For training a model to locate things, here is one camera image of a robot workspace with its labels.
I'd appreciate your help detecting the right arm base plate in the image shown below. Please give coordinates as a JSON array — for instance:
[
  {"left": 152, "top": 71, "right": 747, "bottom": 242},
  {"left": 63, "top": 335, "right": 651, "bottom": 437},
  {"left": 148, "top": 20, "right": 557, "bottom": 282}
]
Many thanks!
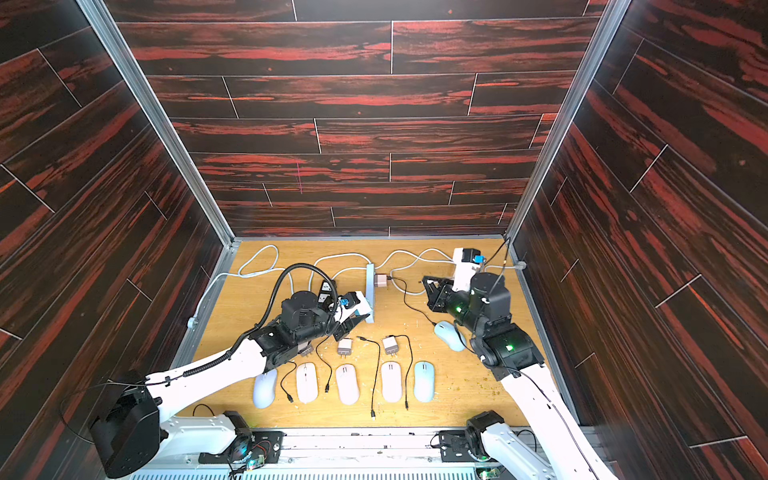
[{"left": 429, "top": 429, "right": 479, "bottom": 463}]

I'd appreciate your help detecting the black usb cable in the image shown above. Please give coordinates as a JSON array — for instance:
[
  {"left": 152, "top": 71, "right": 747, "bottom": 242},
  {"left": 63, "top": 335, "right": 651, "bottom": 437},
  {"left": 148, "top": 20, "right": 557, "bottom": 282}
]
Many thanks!
[
  {"left": 315, "top": 335, "right": 337, "bottom": 394},
  {"left": 278, "top": 359, "right": 299, "bottom": 403}
]

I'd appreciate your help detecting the black power strip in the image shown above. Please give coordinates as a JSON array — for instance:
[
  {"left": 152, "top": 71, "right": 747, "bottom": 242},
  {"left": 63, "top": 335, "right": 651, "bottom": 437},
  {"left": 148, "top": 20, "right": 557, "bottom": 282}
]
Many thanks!
[{"left": 318, "top": 281, "right": 335, "bottom": 303}]

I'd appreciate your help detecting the white mouse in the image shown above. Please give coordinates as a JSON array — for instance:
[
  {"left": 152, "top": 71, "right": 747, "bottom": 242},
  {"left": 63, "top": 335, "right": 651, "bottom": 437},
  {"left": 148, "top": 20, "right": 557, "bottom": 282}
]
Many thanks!
[{"left": 253, "top": 369, "right": 278, "bottom": 409}]

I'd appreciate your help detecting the light blue mouse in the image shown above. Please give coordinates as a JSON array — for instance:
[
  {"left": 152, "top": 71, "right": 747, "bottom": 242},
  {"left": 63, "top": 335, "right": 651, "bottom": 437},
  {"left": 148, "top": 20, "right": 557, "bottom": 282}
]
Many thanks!
[
  {"left": 414, "top": 361, "right": 435, "bottom": 403},
  {"left": 433, "top": 321, "right": 466, "bottom": 352}
]

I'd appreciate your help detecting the pink mouse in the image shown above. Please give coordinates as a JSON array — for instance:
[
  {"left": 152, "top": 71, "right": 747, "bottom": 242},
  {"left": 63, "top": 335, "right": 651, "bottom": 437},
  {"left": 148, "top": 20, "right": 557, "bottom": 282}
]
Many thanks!
[
  {"left": 295, "top": 362, "right": 319, "bottom": 404},
  {"left": 336, "top": 364, "right": 360, "bottom": 405},
  {"left": 381, "top": 361, "right": 403, "bottom": 403}
]

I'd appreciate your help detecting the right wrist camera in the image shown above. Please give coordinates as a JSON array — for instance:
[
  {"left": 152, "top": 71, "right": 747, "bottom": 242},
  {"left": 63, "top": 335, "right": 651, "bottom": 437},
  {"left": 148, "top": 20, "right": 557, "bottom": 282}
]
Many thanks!
[{"left": 452, "top": 248, "right": 485, "bottom": 292}]

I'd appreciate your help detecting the white power cable right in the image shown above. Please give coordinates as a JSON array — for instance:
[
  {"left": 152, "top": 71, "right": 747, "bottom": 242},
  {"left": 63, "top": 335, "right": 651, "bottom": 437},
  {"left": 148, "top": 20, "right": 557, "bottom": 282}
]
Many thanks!
[{"left": 308, "top": 247, "right": 528, "bottom": 295}]

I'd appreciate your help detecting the black cable of pink mouse O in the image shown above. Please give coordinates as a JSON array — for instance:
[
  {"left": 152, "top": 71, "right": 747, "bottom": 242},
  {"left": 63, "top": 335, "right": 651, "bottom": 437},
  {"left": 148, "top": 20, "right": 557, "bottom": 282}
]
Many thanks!
[{"left": 386, "top": 334, "right": 415, "bottom": 411}]

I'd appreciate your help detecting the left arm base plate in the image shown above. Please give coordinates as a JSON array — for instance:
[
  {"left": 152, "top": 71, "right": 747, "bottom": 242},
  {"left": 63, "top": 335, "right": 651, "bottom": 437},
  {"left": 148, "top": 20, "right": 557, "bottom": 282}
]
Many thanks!
[{"left": 198, "top": 430, "right": 285, "bottom": 468}]

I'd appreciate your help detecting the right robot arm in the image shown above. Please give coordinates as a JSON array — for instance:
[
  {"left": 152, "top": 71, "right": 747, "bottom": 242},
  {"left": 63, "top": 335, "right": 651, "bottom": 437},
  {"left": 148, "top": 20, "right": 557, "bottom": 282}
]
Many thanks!
[{"left": 422, "top": 272, "right": 615, "bottom": 479}]

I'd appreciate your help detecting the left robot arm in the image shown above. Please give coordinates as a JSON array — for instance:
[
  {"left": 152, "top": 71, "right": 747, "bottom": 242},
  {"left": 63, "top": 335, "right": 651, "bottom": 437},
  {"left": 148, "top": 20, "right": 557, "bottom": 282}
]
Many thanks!
[{"left": 89, "top": 291, "right": 372, "bottom": 479}]

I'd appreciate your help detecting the white power strip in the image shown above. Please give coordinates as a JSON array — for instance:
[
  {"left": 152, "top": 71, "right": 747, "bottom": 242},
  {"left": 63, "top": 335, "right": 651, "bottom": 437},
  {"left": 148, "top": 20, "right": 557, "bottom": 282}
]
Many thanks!
[{"left": 365, "top": 263, "right": 375, "bottom": 324}]

